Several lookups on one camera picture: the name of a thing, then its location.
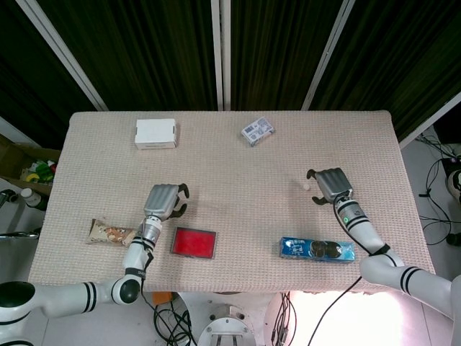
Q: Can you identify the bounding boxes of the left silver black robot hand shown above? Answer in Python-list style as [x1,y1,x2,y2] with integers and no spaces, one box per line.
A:
[143,182,191,221]

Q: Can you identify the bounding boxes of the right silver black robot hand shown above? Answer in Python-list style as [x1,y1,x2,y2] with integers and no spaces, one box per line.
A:
[305,167,355,207]

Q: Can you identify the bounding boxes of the red ink pad case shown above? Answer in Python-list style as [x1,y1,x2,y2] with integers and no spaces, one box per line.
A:
[169,226,220,261]

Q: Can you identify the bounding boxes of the brown snack bag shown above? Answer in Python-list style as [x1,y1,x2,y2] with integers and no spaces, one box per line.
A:
[85,217,143,248]

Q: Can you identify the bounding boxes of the white cardboard box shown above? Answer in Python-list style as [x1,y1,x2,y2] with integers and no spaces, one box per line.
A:
[134,117,180,151]

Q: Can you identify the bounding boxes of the blue cookie package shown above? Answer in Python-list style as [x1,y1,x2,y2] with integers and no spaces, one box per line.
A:
[278,236,358,262]

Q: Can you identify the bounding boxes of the beige waffle tablecloth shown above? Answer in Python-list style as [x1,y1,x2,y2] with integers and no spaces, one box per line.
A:
[27,110,442,295]

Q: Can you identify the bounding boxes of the blue white tissue pack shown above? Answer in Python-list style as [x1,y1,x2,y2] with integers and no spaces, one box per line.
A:
[240,115,277,148]

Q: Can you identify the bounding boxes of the orange object under table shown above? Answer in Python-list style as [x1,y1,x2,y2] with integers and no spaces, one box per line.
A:
[151,291,174,308]

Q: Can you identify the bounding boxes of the white round device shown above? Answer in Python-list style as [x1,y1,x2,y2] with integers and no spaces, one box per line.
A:
[445,167,461,203]

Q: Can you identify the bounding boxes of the dark green curtain panel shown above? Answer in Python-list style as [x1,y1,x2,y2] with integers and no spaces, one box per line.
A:
[230,0,341,111]
[0,0,99,149]
[310,0,461,143]
[35,0,219,112]

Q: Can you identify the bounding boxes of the brown cardboard box with toys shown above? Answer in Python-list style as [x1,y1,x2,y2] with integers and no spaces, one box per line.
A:
[0,134,63,189]

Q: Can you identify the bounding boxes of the black floor cables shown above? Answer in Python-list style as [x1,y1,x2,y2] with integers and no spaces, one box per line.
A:
[419,132,461,247]

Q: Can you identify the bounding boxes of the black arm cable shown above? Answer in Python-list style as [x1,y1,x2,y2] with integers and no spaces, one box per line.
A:
[312,196,392,346]

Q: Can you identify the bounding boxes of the white frame post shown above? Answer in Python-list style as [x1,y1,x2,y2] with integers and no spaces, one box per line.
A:
[221,0,232,111]
[211,0,223,111]
[301,0,358,111]
[398,92,461,150]
[15,0,110,112]

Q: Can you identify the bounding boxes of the black cable bundle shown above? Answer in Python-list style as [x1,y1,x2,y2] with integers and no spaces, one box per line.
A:
[152,292,198,346]
[271,291,297,346]

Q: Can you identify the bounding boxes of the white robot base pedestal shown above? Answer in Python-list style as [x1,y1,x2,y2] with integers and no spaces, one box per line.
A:
[175,290,269,346]

